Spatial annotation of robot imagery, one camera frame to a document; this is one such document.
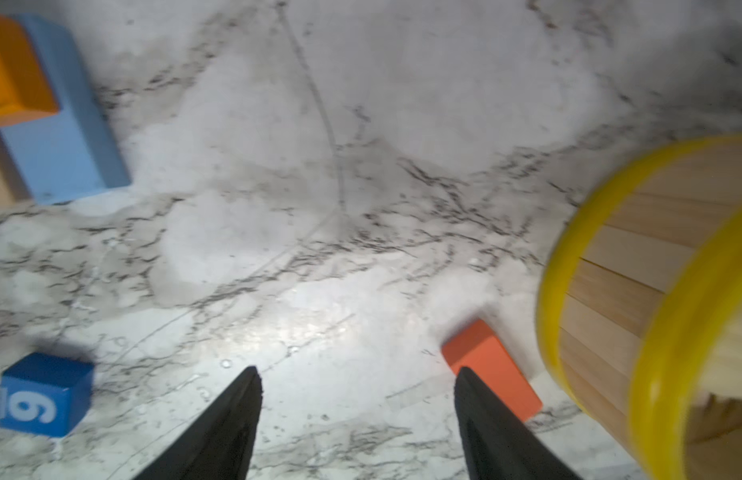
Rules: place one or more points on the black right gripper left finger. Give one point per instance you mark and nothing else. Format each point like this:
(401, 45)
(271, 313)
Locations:
(219, 444)

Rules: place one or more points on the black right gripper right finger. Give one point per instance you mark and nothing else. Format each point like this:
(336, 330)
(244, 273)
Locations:
(496, 444)

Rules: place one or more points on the red rectangular block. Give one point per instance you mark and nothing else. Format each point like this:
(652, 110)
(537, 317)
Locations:
(477, 347)

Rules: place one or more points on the blue number cube block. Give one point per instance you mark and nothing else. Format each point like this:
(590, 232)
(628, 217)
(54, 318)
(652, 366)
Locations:
(45, 395)

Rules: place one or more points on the light blue rectangular block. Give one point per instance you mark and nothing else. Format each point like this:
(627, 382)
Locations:
(72, 154)

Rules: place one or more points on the orange rectangular block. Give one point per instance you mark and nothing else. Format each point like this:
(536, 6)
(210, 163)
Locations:
(25, 92)

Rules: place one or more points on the yellow wooden bucket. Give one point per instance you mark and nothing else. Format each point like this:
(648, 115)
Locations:
(639, 313)

